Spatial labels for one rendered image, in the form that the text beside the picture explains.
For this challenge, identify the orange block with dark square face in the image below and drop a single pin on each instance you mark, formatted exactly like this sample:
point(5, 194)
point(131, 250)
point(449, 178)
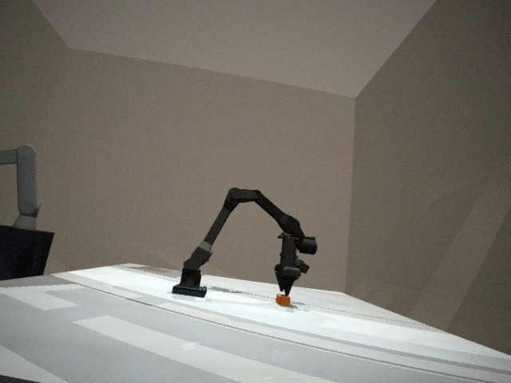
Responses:
point(283, 300)

